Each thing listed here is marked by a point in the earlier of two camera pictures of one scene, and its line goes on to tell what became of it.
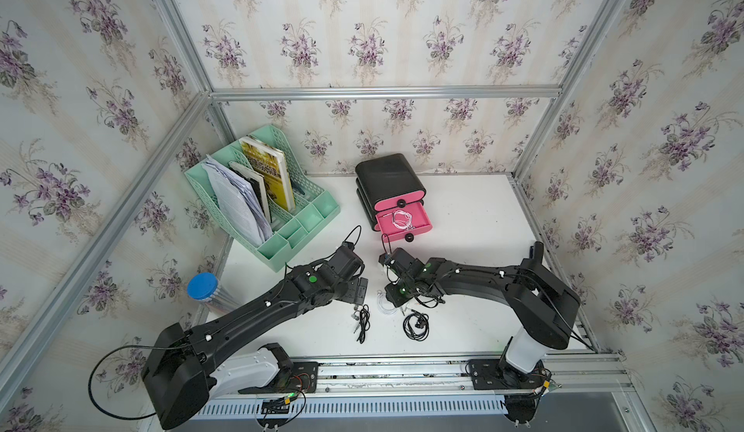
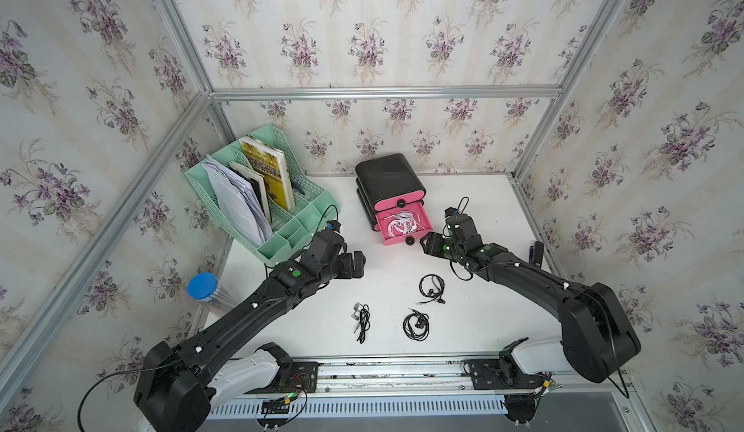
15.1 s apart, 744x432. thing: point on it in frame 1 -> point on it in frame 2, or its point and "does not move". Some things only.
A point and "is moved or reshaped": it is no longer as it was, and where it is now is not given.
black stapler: x=536 y=252 does not move
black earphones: x=363 y=316 does not move
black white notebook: x=259 y=183 does not move
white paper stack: x=237 y=200 does not move
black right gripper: x=391 y=297 -> x=429 y=246
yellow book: x=272 y=164 does not move
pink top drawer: x=400 y=200 does not move
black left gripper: x=355 y=284 -> x=348 y=270
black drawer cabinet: x=386 y=181 does not move
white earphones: x=401 y=220 is moved or reshaped
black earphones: x=416 y=325 does not move
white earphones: x=380 y=306 -> x=403 y=222
